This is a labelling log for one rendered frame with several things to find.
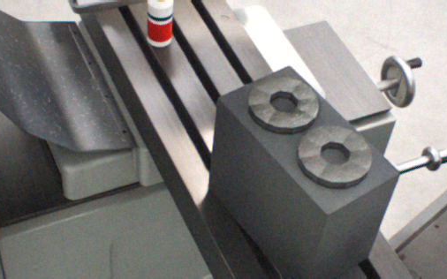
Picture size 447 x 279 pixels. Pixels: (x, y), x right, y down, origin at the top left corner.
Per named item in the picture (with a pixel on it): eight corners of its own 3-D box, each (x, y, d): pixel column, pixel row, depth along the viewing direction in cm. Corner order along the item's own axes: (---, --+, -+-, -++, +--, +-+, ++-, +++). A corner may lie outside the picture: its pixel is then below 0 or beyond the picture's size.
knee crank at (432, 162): (444, 149, 191) (452, 131, 187) (459, 169, 188) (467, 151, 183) (364, 176, 184) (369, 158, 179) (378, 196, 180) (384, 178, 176)
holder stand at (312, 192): (272, 154, 125) (291, 56, 110) (369, 257, 115) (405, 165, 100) (207, 187, 120) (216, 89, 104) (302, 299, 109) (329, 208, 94)
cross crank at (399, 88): (394, 78, 191) (406, 40, 182) (421, 114, 185) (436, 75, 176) (334, 94, 186) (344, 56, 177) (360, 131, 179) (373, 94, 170)
